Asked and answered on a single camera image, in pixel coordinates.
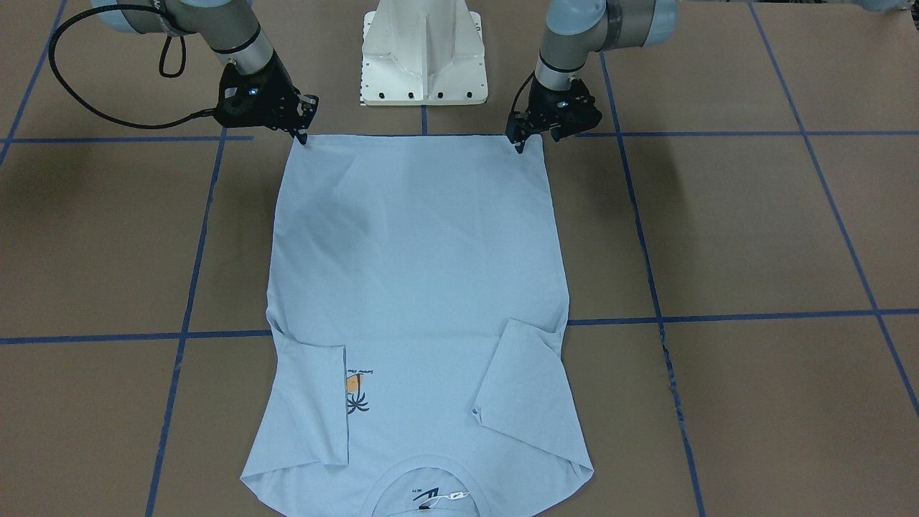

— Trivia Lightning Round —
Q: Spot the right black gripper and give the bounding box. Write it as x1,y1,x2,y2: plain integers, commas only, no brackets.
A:
214,61,319,145

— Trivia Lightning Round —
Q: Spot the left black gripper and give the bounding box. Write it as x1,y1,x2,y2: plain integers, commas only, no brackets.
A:
505,75,603,154

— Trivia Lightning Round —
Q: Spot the light blue t-shirt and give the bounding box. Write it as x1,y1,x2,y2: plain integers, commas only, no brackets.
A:
241,135,594,516

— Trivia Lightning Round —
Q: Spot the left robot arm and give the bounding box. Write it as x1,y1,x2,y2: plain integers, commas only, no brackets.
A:
505,1,678,154

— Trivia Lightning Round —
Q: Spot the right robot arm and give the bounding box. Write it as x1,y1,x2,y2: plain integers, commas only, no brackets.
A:
91,1,319,144

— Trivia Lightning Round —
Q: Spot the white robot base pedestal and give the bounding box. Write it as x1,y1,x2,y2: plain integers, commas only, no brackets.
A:
359,1,489,107

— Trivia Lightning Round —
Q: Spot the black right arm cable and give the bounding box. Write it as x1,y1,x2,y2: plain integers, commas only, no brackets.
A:
47,3,223,131

